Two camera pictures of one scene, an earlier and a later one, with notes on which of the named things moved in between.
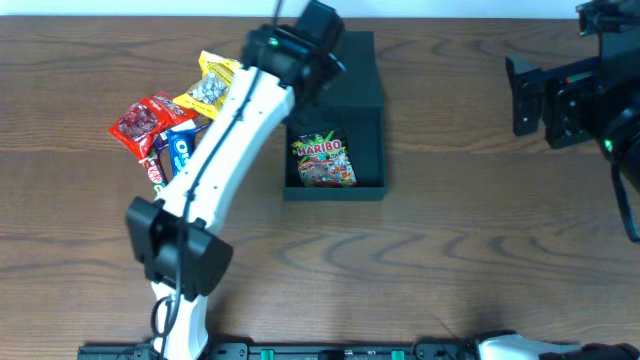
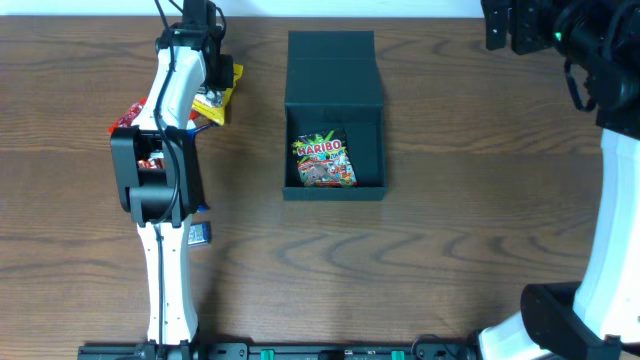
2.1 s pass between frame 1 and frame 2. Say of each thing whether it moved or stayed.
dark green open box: stayed
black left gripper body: moved
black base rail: stayed
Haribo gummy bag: stayed
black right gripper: moved
